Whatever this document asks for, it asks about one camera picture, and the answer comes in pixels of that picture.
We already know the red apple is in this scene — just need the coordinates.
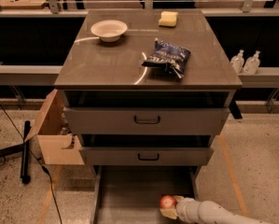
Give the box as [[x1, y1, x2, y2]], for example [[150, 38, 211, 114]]
[[160, 195, 176, 209]]

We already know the grey drawer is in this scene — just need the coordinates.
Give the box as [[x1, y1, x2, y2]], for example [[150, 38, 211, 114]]
[[64, 91, 230, 135], [79, 134, 214, 166], [90, 166, 197, 224]]

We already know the clear bottle left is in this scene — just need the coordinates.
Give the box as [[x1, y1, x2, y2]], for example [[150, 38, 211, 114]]
[[230, 49, 244, 74]]

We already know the cardboard box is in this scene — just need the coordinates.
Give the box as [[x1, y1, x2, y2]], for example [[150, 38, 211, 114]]
[[25, 90, 84, 165]]

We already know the black floor cable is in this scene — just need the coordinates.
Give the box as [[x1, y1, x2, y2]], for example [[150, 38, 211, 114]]
[[0, 96, 63, 224]]

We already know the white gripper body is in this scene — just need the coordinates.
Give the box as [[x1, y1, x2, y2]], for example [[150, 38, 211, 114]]
[[176, 198, 203, 224]]

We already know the grey middle drawer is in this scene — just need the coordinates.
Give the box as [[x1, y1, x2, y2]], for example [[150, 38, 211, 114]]
[[79, 134, 214, 166]]

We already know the yellow sponge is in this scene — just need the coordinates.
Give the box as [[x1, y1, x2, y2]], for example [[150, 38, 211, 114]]
[[159, 11, 178, 27]]

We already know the black stand base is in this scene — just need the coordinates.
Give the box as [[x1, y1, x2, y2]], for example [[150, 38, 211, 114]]
[[0, 119, 33, 185]]

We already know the grey drawer cabinet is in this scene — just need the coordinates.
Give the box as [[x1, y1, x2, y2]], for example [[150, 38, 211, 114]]
[[54, 8, 244, 224]]

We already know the grey top drawer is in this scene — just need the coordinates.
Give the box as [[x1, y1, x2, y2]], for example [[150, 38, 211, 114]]
[[64, 91, 230, 135]]

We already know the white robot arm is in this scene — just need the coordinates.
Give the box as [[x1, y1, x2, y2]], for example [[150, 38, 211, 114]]
[[160, 195, 271, 224]]

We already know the blue chip bag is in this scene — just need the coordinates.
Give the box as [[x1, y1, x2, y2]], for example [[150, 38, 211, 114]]
[[142, 38, 190, 79]]

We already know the white bowl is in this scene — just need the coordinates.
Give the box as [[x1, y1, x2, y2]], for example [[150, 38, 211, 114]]
[[91, 20, 128, 42]]

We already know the clear bottle right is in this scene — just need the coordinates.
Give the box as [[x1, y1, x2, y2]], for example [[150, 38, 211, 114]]
[[243, 50, 260, 75]]

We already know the clear bottle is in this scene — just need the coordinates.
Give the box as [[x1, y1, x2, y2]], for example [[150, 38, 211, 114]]
[[230, 49, 244, 74], [243, 50, 260, 75]]

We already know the grey bottom drawer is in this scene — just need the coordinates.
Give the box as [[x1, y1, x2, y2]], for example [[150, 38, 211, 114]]
[[90, 166, 197, 224]]

